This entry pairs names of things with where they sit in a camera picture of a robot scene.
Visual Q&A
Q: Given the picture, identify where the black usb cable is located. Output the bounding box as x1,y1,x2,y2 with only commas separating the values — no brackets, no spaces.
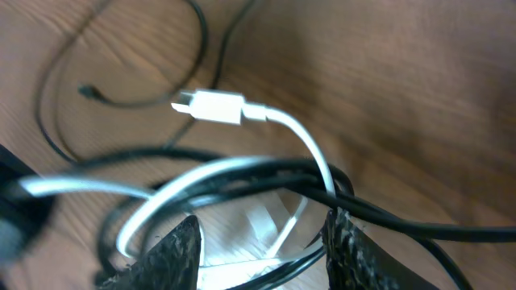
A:
34,0,516,290

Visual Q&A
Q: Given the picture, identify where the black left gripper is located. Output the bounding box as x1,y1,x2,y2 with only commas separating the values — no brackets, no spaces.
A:
1,147,56,266

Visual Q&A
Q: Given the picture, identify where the white usb cable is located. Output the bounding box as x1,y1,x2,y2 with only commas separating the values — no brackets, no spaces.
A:
18,88,338,290

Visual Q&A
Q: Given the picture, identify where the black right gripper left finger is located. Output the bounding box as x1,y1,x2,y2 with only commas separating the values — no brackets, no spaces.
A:
97,215,202,290

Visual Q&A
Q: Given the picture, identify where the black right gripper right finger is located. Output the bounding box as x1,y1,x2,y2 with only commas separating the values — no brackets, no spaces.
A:
322,209,436,290

